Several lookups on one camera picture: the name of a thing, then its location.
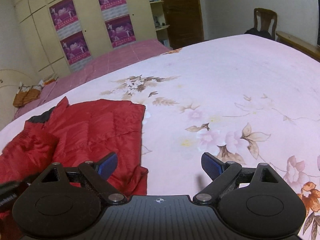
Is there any red puffer jacket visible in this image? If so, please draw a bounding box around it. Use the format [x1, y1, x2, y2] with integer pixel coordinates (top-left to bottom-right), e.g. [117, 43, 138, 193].
[1, 99, 148, 239]

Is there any white floral bed sheet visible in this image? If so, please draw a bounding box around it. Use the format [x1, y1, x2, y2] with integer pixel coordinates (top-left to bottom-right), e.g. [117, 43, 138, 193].
[0, 33, 320, 240]

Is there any orange patterned pillow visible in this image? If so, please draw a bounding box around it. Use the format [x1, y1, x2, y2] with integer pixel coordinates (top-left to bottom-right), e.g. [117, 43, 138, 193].
[13, 78, 57, 108]

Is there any cream curved headboard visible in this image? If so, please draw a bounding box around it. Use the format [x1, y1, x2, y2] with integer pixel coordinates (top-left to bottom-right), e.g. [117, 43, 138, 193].
[0, 69, 39, 129]

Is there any purple poster lower left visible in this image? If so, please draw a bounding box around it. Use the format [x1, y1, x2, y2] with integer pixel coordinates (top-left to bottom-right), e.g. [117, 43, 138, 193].
[60, 31, 91, 65]

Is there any wooden bed footboard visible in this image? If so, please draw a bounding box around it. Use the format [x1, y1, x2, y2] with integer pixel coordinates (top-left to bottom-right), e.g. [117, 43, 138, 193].
[276, 31, 320, 62]

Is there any pink quilted blanket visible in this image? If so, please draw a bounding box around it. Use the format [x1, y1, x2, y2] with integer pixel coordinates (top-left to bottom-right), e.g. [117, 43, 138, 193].
[13, 40, 170, 120]

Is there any cream wardrobe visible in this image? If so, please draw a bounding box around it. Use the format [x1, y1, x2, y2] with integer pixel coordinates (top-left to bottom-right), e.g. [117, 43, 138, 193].
[13, 0, 158, 81]

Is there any purple poster lower right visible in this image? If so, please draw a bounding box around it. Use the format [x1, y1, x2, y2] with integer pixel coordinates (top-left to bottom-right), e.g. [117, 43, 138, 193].
[105, 15, 136, 48]

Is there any wooden chair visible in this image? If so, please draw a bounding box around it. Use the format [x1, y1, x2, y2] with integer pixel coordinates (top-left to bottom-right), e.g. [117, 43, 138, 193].
[245, 8, 278, 41]

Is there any purple poster upper left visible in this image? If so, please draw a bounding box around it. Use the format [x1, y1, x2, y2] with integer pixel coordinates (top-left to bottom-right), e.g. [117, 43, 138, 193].
[49, 0, 78, 31]

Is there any cream corner shelf unit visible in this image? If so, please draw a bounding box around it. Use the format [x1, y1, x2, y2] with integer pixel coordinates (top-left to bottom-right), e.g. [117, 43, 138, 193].
[149, 0, 172, 49]

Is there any dark wooden door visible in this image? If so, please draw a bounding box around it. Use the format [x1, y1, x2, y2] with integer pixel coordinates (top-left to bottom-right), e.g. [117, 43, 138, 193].
[163, 0, 204, 49]

